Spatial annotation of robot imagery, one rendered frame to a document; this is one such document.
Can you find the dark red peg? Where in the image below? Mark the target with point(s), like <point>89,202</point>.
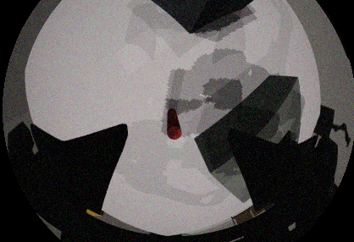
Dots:
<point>173,126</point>

